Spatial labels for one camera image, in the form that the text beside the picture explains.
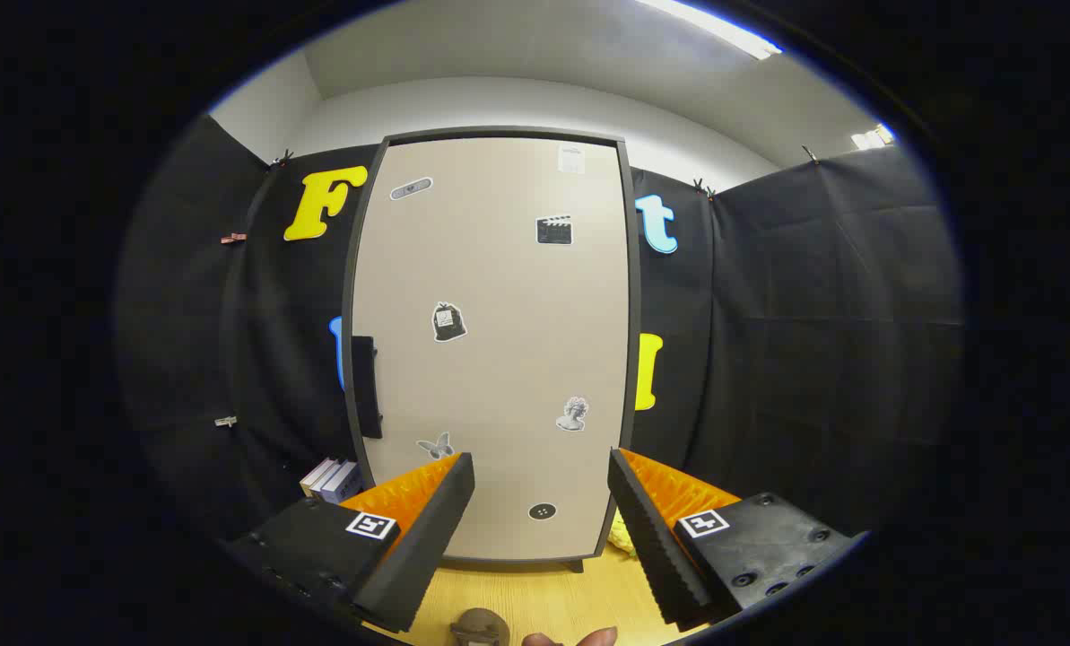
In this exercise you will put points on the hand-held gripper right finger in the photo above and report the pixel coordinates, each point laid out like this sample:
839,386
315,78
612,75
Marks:
656,538

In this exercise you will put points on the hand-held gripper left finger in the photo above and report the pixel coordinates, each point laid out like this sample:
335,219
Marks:
427,538

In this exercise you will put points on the brown fuzzy shoe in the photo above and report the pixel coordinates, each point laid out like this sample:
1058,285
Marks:
479,626

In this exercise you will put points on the dark grey shoe cabinet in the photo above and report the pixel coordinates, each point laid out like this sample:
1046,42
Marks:
634,314

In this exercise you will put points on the blue book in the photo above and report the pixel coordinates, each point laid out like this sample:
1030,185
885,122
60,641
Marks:
344,484

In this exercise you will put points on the white book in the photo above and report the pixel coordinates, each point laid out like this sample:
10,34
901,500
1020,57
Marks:
317,474

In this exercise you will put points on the black backdrop cloth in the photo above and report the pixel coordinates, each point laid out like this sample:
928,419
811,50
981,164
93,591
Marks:
813,314

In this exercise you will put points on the small ceiling light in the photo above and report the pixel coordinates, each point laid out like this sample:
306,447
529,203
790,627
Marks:
872,137

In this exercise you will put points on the long ceiling light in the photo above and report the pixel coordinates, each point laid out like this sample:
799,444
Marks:
714,27

